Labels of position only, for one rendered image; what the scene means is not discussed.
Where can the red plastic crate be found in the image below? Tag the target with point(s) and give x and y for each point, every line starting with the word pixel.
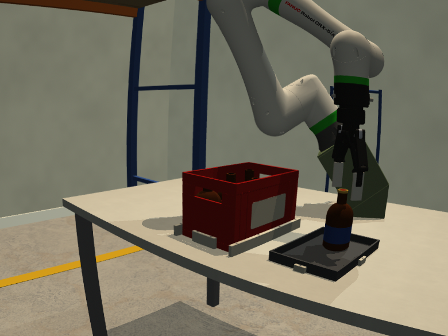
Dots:
pixel 248 208

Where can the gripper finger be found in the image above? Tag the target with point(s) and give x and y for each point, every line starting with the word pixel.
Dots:
pixel 360 162
pixel 338 155

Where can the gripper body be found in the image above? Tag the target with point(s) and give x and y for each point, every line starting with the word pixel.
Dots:
pixel 354 117

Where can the brown glass bottle with blue label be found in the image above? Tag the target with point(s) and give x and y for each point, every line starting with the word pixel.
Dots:
pixel 338 225

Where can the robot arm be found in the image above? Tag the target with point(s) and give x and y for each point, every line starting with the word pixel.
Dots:
pixel 277 110

